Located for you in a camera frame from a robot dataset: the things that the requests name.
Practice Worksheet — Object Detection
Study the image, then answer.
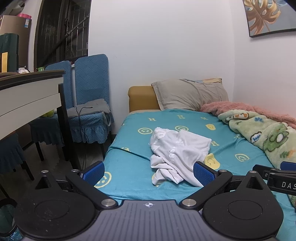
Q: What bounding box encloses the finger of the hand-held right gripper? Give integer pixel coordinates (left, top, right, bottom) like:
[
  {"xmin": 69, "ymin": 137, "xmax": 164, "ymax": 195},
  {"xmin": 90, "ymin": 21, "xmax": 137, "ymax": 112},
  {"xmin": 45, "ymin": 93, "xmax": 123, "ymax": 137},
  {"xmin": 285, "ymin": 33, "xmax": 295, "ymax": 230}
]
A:
[
  {"xmin": 269, "ymin": 161, "xmax": 296, "ymax": 176},
  {"xmin": 253, "ymin": 164, "xmax": 272, "ymax": 179}
]

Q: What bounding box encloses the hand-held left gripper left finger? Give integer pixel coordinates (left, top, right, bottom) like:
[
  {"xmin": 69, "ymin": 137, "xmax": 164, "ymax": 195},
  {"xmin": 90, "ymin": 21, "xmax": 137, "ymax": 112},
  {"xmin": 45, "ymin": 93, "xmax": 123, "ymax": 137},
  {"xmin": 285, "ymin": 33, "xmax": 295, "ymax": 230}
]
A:
[{"xmin": 35, "ymin": 161, "xmax": 119, "ymax": 210}]

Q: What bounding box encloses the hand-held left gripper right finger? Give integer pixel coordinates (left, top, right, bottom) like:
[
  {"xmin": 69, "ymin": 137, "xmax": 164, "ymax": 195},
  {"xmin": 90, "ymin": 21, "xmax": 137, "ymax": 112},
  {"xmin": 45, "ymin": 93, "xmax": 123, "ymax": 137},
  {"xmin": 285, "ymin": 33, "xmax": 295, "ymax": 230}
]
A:
[{"xmin": 180, "ymin": 161, "xmax": 264, "ymax": 210}]

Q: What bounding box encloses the white shirt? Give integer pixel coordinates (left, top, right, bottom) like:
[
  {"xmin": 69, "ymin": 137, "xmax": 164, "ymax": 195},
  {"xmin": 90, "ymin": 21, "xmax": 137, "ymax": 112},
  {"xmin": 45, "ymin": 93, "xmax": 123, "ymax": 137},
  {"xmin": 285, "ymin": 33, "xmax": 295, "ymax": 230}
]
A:
[{"xmin": 148, "ymin": 127, "xmax": 212, "ymax": 187}]

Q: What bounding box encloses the green cartoon blanket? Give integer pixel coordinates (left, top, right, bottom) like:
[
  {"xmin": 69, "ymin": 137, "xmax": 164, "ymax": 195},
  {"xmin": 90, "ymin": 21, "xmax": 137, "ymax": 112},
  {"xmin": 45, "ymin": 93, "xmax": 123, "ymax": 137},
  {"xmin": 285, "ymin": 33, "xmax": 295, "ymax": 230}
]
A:
[{"xmin": 218, "ymin": 109, "xmax": 296, "ymax": 208}]

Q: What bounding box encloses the bed with teal printed sheet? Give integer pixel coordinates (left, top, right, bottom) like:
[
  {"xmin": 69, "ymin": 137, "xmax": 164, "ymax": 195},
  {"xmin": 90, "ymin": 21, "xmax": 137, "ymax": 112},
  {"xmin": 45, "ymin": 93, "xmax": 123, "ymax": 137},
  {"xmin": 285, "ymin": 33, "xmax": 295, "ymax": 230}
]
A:
[{"xmin": 94, "ymin": 109, "xmax": 296, "ymax": 241}]

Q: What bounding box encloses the pink fluffy blanket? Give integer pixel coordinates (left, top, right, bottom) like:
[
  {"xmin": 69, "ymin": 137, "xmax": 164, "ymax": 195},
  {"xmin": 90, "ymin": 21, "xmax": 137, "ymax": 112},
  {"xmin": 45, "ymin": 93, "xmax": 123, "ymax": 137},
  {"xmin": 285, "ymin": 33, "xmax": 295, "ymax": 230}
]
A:
[{"xmin": 200, "ymin": 101, "xmax": 296, "ymax": 130}]

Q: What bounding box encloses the green plush toy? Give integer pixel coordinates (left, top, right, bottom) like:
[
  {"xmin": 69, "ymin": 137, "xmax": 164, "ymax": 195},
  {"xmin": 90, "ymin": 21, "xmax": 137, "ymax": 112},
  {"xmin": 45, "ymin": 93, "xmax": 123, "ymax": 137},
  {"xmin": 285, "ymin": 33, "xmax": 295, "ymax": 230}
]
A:
[{"xmin": 39, "ymin": 109, "xmax": 55, "ymax": 118}]

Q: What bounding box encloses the grey pillow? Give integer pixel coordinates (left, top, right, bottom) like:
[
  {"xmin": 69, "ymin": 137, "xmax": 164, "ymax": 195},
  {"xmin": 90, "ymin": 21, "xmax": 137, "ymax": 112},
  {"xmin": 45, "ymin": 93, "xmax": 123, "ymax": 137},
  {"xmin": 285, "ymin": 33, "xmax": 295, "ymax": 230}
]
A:
[{"xmin": 151, "ymin": 78, "xmax": 229, "ymax": 111}]

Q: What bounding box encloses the dark blue covered chair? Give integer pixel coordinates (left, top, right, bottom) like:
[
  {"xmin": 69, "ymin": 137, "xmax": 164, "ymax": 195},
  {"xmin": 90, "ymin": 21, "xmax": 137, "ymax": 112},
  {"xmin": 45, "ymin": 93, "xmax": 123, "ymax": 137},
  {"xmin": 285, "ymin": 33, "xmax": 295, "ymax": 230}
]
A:
[{"xmin": 0, "ymin": 132, "xmax": 35, "ymax": 181}]

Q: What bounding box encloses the yellow headboard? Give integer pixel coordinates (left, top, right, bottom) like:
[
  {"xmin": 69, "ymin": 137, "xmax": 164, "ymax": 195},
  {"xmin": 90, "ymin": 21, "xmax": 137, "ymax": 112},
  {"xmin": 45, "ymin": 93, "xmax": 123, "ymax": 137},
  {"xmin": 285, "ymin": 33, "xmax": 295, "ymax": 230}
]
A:
[{"xmin": 128, "ymin": 86, "xmax": 162, "ymax": 113}]

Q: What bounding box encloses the yellow pillow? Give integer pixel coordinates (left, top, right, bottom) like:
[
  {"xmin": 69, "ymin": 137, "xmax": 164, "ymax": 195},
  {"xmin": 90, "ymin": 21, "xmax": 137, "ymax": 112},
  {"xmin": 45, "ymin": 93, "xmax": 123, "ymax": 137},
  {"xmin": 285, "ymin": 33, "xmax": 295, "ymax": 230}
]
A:
[{"xmin": 192, "ymin": 77, "xmax": 223, "ymax": 84}]

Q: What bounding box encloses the dark waste bin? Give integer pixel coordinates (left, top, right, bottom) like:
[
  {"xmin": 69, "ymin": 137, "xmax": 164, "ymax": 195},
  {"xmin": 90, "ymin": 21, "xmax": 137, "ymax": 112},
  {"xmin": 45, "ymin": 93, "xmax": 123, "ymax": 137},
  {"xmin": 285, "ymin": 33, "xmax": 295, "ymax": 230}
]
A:
[{"xmin": 0, "ymin": 198, "xmax": 21, "ymax": 241}]

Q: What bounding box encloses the white table with black legs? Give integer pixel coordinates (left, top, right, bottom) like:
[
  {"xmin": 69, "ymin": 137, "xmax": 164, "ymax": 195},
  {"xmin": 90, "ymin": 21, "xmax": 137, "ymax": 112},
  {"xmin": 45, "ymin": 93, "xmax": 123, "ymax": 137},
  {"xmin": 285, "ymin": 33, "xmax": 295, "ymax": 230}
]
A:
[{"xmin": 0, "ymin": 70, "xmax": 77, "ymax": 169}]

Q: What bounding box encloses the dark door with metal grille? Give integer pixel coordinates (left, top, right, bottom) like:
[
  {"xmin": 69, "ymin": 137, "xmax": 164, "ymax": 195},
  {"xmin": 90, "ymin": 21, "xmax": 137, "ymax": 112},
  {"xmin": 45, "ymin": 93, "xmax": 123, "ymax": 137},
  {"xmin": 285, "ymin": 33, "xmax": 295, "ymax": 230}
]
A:
[{"xmin": 33, "ymin": 0, "xmax": 92, "ymax": 69}]

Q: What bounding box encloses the dark green bag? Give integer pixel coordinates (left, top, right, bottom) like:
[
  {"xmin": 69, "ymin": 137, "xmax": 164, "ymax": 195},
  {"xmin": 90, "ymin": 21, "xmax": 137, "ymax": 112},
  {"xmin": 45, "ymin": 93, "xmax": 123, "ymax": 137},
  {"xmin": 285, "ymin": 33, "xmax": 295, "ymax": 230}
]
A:
[{"xmin": 0, "ymin": 33, "xmax": 19, "ymax": 73}]

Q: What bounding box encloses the cardboard box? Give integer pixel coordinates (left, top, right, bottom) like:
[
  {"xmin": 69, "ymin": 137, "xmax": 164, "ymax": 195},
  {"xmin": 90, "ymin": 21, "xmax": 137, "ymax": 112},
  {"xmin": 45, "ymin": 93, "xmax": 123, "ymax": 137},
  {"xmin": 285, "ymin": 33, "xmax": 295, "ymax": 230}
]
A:
[{"xmin": 0, "ymin": 15, "xmax": 32, "ymax": 72}]

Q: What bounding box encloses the black cable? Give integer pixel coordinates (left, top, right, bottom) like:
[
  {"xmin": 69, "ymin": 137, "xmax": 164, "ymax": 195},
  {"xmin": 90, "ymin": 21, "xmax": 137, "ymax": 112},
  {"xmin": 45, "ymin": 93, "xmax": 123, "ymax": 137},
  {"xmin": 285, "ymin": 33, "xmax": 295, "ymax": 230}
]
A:
[{"xmin": 76, "ymin": 106, "xmax": 94, "ymax": 171}]

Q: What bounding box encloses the leaf wall picture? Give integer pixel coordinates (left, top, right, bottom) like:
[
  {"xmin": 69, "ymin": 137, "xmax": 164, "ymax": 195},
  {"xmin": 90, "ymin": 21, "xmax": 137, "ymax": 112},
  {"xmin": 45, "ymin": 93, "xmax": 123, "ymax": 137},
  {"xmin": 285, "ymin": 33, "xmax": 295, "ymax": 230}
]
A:
[{"xmin": 242, "ymin": 0, "xmax": 296, "ymax": 38}]

